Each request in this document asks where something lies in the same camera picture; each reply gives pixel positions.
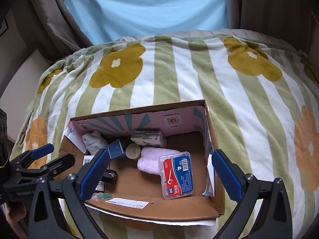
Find small blue cube box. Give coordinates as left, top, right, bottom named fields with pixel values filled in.
left=108, top=140, right=125, bottom=160

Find beige round jar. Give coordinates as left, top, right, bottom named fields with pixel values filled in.
left=125, top=144, right=141, bottom=161

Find clear dental floss box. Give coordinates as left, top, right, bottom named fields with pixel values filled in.
left=159, top=152, right=194, bottom=200

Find person's left hand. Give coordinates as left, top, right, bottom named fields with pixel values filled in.
left=1, top=202, right=27, bottom=231

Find white blue barcode box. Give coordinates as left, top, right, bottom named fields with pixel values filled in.
left=82, top=160, right=105, bottom=192

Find white patterned tissue pack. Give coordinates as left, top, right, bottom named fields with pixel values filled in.
left=82, top=131, right=108, bottom=155

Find white printed rectangular box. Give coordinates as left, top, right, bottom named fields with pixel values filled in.
left=131, top=131, right=166, bottom=148

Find pink teal cardboard box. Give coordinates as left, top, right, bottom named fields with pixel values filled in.
left=58, top=100, right=225, bottom=223

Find striped floral blanket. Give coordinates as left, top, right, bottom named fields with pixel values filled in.
left=12, top=30, right=318, bottom=238

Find brown curtain left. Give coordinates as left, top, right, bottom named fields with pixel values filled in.
left=11, top=0, right=93, bottom=61

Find brown curtain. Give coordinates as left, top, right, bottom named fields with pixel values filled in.
left=226, top=0, right=316, bottom=53
left=11, top=0, right=93, bottom=61

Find light blue curtain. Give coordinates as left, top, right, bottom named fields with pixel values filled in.
left=63, top=0, right=229, bottom=44

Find brown curtain right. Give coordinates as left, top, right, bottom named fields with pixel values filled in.
left=226, top=0, right=316, bottom=53

